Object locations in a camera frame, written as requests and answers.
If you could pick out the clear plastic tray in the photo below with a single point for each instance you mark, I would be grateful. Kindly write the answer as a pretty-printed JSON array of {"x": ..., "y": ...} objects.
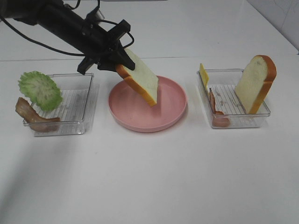
[
  {"x": 76, "y": 111},
  {"x": 223, "y": 82}
]

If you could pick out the bacon strip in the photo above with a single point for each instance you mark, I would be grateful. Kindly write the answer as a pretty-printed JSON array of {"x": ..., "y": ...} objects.
[
  {"x": 219, "y": 120},
  {"x": 26, "y": 111}
]

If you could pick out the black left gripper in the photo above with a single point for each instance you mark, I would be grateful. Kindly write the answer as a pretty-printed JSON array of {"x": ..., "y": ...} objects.
[{"x": 99, "y": 46}]

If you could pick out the bread slice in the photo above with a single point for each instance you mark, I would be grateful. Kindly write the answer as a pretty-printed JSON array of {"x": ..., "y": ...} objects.
[
  {"x": 141, "y": 79},
  {"x": 255, "y": 83}
]

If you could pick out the left clear plastic tray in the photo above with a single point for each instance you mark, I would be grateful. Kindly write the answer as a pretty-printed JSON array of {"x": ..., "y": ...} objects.
[{"x": 76, "y": 111}]

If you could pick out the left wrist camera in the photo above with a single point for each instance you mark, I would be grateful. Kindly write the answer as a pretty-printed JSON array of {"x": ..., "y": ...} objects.
[{"x": 99, "y": 15}]

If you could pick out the yellow cheese slice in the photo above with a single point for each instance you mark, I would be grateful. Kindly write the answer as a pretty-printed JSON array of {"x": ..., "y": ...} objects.
[{"x": 204, "y": 76}]

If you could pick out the green lettuce leaf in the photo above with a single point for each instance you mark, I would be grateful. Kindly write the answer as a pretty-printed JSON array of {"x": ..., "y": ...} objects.
[{"x": 41, "y": 90}]

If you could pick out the right clear plastic tray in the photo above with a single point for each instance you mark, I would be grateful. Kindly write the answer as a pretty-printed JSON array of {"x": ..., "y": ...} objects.
[{"x": 223, "y": 82}]

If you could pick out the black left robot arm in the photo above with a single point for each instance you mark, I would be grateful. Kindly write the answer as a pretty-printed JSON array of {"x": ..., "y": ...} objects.
[{"x": 49, "y": 14}]

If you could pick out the pink round plate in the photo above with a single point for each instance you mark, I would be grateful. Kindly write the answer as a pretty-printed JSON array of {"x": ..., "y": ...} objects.
[{"x": 131, "y": 111}]

